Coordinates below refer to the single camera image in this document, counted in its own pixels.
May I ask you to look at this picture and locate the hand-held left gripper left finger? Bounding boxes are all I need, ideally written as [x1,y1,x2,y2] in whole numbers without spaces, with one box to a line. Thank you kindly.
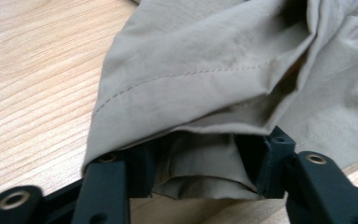
[70,138,161,224]

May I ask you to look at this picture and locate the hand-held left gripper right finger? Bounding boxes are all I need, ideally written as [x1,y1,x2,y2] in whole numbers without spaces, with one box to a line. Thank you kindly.
[234,125,358,224]

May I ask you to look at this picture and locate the khaki shorts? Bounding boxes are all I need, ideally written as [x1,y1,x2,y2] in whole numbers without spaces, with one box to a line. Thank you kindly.
[81,0,358,201]

